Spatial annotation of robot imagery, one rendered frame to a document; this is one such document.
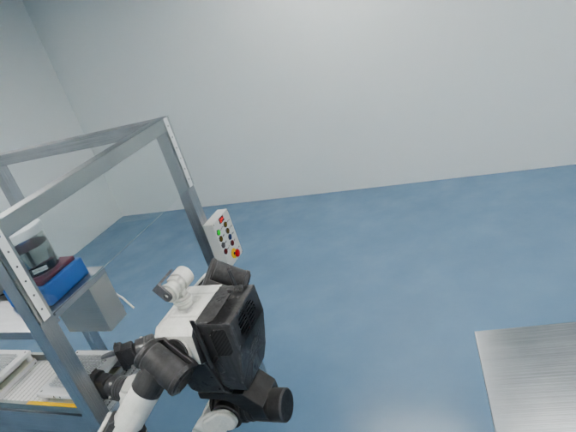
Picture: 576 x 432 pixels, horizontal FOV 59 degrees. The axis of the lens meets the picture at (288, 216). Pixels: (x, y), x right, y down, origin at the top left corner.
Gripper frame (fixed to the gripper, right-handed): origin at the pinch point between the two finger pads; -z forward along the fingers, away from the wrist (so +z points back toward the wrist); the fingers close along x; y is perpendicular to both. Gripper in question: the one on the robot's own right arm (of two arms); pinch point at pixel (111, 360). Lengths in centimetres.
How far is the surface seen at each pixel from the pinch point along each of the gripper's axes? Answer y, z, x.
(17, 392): 14.5, -45.3, 8.0
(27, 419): 0.8, -39.9, 13.0
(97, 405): -26.7, -1.8, -1.7
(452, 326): 56, 166, 97
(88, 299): -1.1, 3.4, -28.8
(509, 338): -57, 135, 8
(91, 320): 1.1, -0.1, -19.2
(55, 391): -6.1, -21.7, 0.4
